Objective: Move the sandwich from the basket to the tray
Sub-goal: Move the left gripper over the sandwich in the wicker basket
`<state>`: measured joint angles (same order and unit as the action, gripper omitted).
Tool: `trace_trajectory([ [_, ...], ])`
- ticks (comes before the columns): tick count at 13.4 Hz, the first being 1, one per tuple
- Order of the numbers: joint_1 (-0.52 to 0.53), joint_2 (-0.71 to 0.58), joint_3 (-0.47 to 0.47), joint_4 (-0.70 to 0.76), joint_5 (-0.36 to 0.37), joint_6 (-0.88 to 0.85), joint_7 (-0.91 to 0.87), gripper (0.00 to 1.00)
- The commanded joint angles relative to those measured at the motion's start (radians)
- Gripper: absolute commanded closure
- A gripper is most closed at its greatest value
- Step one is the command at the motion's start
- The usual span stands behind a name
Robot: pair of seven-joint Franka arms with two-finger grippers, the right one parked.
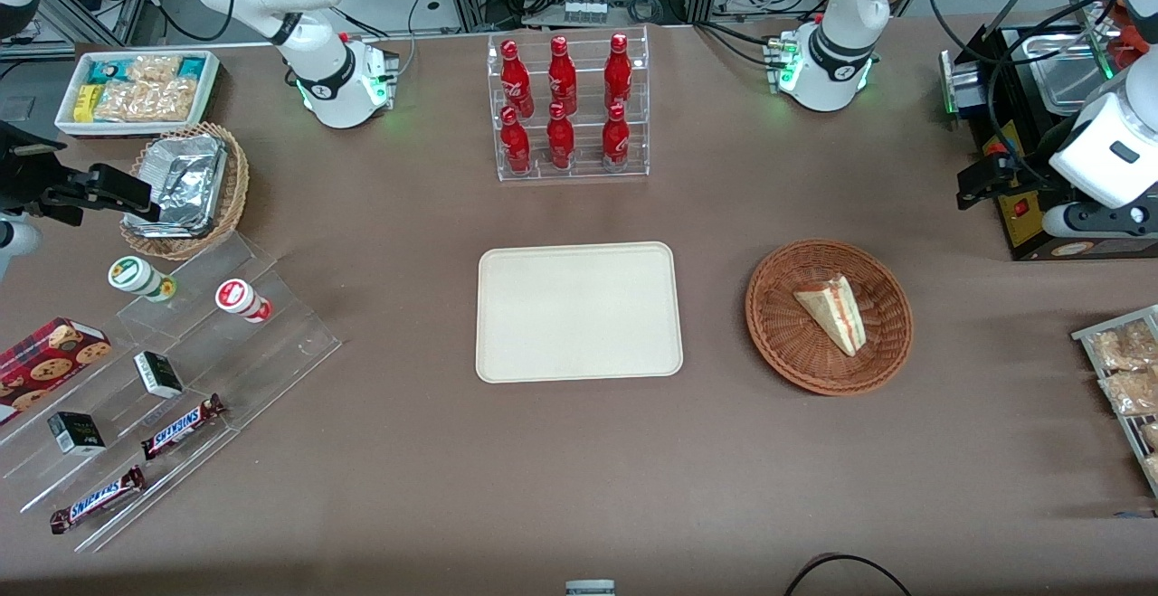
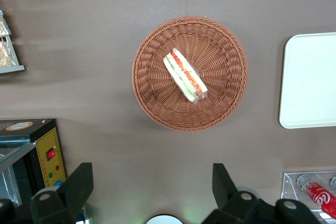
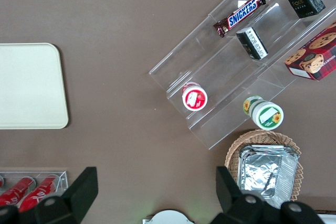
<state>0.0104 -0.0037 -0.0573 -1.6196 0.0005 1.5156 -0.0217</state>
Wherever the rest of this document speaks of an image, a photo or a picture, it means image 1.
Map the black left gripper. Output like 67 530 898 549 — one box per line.
956 154 1029 212

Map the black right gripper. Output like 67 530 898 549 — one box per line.
0 123 163 226

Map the triangle sandwich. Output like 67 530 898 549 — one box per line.
793 274 868 358

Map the oval wicker basket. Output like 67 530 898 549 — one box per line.
119 122 251 261

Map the round brown wicker basket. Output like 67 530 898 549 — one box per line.
745 239 914 397

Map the grey tray of snack bags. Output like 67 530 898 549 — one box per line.
1071 304 1158 498

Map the beige plastic tray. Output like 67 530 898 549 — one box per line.
476 241 685 385

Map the black countertop appliance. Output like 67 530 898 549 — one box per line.
939 0 1158 262

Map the white rectangular snack bin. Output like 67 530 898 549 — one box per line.
54 50 222 139

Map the aluminium foil container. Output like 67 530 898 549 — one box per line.
125 134 228 239

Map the green lid yogurt cup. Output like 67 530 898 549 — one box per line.
108 255 178 303

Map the clear bag of crackers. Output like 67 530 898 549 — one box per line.
94 53 198 124

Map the stainless steel pan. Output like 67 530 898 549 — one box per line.
1002 30 1115 118

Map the red plaid cookie box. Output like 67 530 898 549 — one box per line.
0 317 113 426

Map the red lid yogurt cup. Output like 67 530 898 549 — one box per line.
214 278 273 325

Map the small black carton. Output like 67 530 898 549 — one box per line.
133 350 185 400
46 411 107 456

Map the clear bag of snacks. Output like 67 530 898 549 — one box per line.
1098 369 1158 417
1087 321 1158 372

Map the clear acrylic stepped display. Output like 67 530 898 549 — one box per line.
0 232 344 554

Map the snickers chocolate bar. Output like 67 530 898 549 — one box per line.
141 393 226 462
49 465 147 535

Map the red cola bottle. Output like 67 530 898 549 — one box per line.
603 33 633 114
500 39 536 118
547 35 579 117
499 106 533 175
546 102 576 170
601 103 631 170

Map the clear acrylic bottle rack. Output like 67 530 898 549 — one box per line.
487 25 651 184

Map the black cable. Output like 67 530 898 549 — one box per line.
783 553 916 596

